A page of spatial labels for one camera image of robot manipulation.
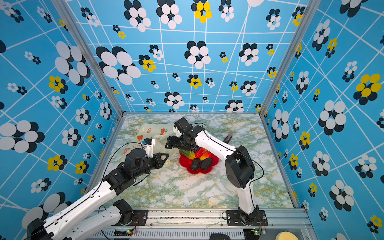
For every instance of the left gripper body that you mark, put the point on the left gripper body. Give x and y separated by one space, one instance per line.
154 163

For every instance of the yellow round object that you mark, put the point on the yellow round object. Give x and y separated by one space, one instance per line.
286 236

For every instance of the aluminium front rail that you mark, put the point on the aluminium front rail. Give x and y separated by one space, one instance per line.
203 224

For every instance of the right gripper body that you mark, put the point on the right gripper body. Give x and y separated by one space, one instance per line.
180 142

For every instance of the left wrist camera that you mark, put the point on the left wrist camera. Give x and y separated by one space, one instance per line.
148 145

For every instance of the red yellow mango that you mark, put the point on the red yellow mango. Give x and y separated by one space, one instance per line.
202 154

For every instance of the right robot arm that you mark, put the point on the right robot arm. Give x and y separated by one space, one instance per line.
240 167

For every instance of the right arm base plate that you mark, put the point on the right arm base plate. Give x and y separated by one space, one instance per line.
238 218

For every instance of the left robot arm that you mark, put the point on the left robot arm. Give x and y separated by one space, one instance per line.
74 223

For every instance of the red flower-shaped plate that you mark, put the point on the red flower-shaped plate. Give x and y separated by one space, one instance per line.
186 158

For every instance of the translucent cream plastic bag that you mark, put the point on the translucent cream plastic bag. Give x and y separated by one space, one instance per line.
136 134

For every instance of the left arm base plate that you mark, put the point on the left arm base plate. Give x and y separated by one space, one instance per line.
134 218

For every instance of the dark avocado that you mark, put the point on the dark avocado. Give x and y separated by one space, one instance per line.
206 164
195 164

